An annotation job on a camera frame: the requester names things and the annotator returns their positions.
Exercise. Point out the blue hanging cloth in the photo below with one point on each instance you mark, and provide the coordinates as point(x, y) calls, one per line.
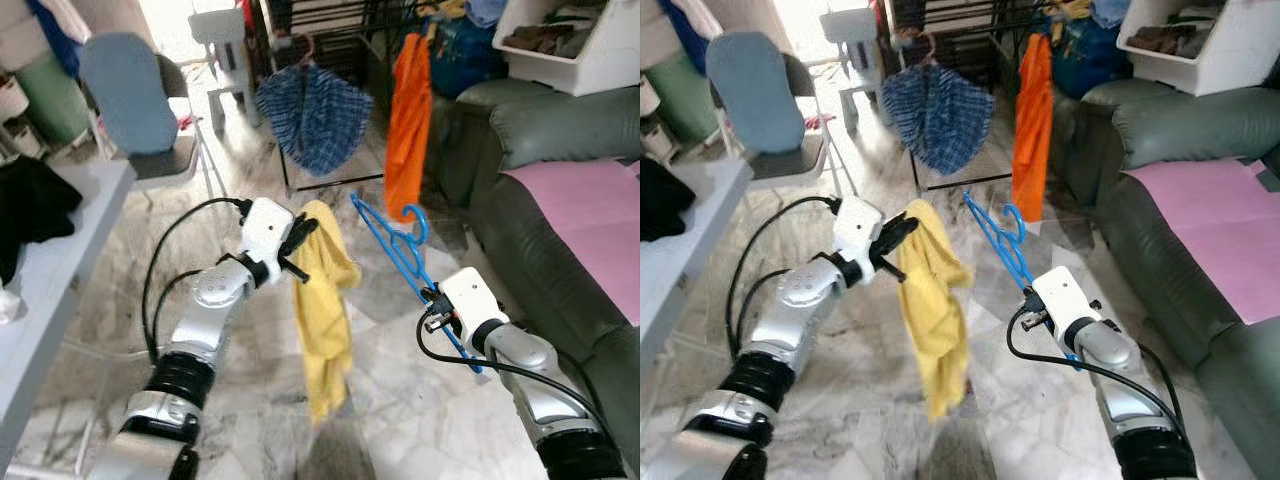
point(698, 40)
point(55, 40)

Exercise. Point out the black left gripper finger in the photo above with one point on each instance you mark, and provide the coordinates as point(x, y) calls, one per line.
point(299, 248)
point(894, 248)
point(899, 228)
point(303, 228)

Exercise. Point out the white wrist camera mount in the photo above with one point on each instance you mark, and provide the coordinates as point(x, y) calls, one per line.
point(858, 225)
point(265, 225)
point(475, 300)
point(1065, 298)

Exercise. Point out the light grey folding table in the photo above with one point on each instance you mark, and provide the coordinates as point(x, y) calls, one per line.
point(60, 290)
point(690, 270)

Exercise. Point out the black garment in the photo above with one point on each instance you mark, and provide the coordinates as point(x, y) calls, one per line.
point(35, 205)
point(665, 195)

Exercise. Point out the light blue seat cushion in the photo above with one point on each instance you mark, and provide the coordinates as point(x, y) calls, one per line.
point(130, 95)
point(780, 95)

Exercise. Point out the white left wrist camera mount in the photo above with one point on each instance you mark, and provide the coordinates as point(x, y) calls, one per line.
point(858, 225)
point(265, 225)

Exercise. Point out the green bin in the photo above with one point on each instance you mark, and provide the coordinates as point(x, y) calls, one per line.
point(50, 100)
point(700, 100)

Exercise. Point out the blue bag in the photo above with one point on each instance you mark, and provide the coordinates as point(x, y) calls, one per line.
point(465, 60)
point(1085, 60)

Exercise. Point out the orange shirt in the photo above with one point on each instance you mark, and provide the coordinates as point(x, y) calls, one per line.
point(1033, 120)
point(408, 120)

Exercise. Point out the red cloth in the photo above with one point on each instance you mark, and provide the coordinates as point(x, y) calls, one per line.
point(185, 121)

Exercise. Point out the pink sofa mat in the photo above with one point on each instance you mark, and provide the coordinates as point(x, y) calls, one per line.
point(590, 220)
point(1210, 220)

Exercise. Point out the yellow shirt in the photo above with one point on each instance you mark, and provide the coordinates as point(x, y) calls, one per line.
point(325, 310)
point(935, 310)

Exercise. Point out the blue plaid shirt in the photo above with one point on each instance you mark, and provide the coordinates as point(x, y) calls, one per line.
point(315, 120)
point(940, 120)

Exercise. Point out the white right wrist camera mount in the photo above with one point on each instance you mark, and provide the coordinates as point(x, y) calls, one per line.
point(1065, 298)
point(475, 300)

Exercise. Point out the black clothes drying rack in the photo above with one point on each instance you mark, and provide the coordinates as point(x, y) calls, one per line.
point(275, 40)
point(900, 40)

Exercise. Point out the dark green leather sofa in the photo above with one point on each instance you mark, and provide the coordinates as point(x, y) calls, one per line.
point(540, 130)
point(1180, 125)

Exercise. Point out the white plastic crate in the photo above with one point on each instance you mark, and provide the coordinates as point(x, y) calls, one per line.
point(590, 65)
point(1230, 60)

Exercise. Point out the blue plastic hanger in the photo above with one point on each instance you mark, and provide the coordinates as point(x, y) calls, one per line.
point(385, 238)
point(1000, 245)

